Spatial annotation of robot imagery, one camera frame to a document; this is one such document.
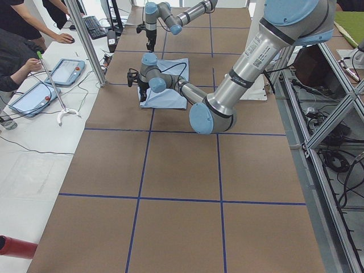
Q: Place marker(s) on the black monitor stand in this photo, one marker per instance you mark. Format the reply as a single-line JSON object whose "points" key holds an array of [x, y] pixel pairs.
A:
{"points": [[114, 17]]}

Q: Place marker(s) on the teach pendant blue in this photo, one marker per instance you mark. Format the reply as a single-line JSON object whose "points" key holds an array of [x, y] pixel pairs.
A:
{"points": [[35, 100], [66, 72]]}

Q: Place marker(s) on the person in black far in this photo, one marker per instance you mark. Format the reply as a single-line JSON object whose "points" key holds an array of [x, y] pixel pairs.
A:
{"points": [[17, 19]]}

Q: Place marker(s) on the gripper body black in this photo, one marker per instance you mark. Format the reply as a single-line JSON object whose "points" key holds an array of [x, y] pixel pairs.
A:
{"points": [[142, 86], [150, 34]]}

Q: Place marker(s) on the black keyboard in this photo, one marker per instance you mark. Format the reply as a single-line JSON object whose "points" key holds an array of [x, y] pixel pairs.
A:
{"points": [[93, 27]]}

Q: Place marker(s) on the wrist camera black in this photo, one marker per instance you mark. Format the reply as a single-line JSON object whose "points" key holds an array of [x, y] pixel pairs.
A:
{"points": [[140, 28], [132, 77]]}

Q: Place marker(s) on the far teach pendant blue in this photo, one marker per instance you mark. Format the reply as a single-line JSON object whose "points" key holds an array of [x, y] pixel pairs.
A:
{"points": [[66, 72]]}

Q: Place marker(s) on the black power adapter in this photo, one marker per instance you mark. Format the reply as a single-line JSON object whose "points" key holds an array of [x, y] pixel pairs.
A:
{"points": [[112, 41]]}

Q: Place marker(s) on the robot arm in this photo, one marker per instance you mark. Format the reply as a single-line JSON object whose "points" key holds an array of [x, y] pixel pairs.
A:
{"points": [[283, 24], [153, 12]]}

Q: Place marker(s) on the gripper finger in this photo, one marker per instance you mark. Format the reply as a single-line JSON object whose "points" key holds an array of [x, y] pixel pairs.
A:
{"points": [[150, 46], [143, 95]]}

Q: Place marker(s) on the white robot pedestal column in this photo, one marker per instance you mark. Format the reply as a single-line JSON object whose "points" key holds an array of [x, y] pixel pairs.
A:
{"points": [[256, 85]]}

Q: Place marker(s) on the reacher grabber tool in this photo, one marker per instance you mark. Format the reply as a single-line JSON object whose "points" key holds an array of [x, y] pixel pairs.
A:
{"points": [[64, 110]]}

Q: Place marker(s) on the light blue t-shirt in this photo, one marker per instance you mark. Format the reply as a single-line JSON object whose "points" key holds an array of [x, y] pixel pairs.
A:
{"points": [[169, 98]]}

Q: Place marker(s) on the person in black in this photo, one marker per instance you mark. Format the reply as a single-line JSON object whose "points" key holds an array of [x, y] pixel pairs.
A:
{"points": [[18, 58], [17, 19]]}

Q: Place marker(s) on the near teach pendant blue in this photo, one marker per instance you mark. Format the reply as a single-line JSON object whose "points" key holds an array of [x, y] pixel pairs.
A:
{"points": [[35, 100]]}

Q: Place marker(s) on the red cylinder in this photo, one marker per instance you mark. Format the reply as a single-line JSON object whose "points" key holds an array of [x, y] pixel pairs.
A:
{"points": [[17, 248]]}

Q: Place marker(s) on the aluminium frame rack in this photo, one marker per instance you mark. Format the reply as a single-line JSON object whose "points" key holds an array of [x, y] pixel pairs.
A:
{"points": [[322, 109]]}

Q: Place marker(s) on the person in black near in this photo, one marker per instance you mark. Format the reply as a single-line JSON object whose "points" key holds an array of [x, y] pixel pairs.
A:
{"points": [[18, 58]]}

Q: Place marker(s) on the aluminium frame post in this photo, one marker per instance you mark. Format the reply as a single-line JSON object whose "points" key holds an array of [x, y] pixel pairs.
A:
{"points": [[85, 40]]}

